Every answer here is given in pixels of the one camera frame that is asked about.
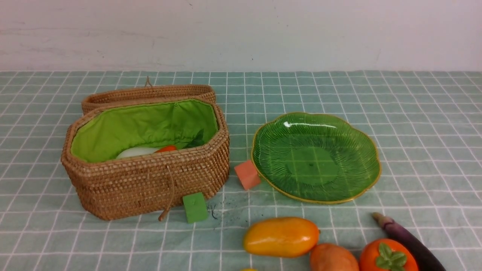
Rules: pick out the yellow orange mango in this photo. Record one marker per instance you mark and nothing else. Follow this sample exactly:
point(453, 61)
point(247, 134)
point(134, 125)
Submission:
point(285, 237)

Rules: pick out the white radish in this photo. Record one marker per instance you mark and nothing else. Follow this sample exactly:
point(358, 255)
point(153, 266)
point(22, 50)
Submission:
point(136, 151)

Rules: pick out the brown potato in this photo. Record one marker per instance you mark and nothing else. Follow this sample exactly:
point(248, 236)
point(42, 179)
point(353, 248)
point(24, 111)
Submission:
point(331, 257)

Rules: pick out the purple eggplant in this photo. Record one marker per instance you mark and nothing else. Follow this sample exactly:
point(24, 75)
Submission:
point(424, 258)

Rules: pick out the orange persimmon green leaves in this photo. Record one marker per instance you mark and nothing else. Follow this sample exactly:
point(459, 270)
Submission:
point(386, 255)

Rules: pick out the orange foam cube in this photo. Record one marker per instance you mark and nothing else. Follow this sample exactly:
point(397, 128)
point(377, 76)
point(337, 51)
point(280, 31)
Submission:
point(247, 175)

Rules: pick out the woven wicker basket lid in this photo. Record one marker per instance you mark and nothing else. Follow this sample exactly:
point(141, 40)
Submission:
point(149, 91)

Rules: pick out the green glass leaf plate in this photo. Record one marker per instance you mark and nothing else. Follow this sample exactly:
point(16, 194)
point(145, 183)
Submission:
point(315, 158)

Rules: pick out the green foam cube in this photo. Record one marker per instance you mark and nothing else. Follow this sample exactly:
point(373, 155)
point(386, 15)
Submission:
point(195, 207)

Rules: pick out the woven wicker basket green lining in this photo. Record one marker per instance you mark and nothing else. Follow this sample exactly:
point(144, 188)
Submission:
point(112, 188)

